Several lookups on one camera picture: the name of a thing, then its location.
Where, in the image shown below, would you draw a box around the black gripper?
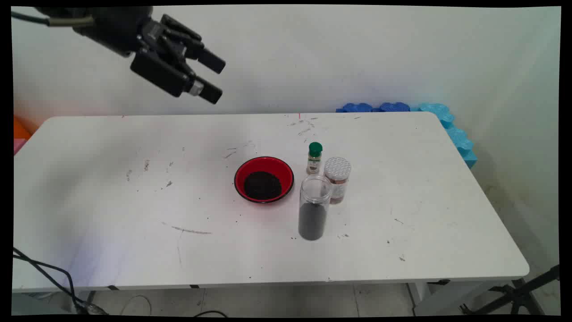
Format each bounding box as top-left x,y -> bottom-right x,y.
36,6 -> 226,105

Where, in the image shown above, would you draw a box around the clear plastic jar black seeds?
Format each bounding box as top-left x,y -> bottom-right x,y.
298,175 -> 332,241

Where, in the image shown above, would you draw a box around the red bowl black rim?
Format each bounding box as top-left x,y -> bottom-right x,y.
234,156 -> 295,204

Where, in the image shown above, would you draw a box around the black seeds heap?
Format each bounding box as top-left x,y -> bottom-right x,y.
244,171 -> 283,200

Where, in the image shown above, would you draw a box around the green cap spice bottle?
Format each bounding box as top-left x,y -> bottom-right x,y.
306,142 -> 324,176

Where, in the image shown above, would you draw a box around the orange block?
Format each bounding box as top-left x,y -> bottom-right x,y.
13,115 -> 33,140

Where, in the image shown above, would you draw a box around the foil sealed brown spice jar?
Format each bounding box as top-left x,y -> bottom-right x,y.
321,157 -> 352,205

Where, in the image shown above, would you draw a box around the light blue foam mat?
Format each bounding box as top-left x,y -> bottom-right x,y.
411,103 -> 478,169

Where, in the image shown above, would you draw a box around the white table leg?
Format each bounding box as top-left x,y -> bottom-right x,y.
407,281 -> 514,316

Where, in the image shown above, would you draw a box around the black tripod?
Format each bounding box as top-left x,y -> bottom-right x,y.
460,265 -> 560,316

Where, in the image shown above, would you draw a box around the thick black floor cable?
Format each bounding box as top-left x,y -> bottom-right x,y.
13,247 -> 108,316

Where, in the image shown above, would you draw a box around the thin grey looped cable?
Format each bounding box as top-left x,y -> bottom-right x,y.
120,295 -> 151,316

